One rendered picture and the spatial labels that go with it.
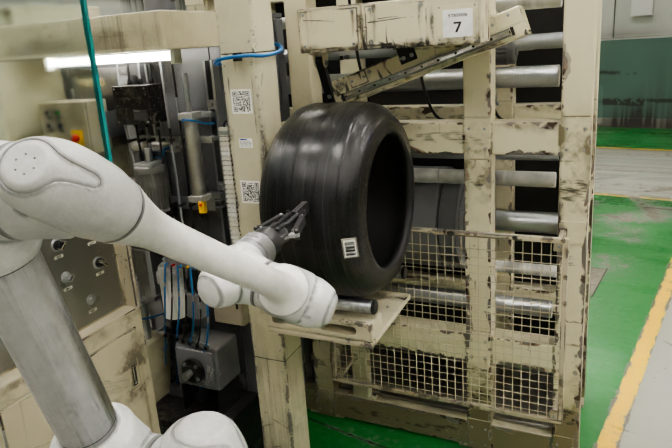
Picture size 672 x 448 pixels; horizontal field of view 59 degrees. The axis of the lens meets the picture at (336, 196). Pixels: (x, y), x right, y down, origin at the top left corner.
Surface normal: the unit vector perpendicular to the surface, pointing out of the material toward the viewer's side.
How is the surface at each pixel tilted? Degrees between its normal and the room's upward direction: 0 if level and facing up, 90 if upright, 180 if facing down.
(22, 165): 57
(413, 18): 90
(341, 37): 90
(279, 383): 90
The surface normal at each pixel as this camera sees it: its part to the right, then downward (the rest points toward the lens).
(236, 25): -0.42, 0.25
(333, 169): -0.14, -0.25
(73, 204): 0.67, 0.48
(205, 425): 0.04, -0.98
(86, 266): 0.91, 0.05
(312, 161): -0.38, -0.33
